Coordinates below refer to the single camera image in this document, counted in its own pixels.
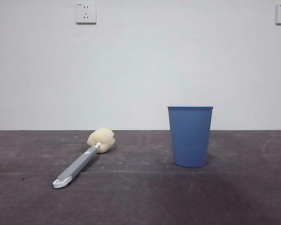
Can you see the blue ribbed plastic cup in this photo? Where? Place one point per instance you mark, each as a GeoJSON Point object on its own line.
{"type": "Point", "coordinates": [190, 138]}

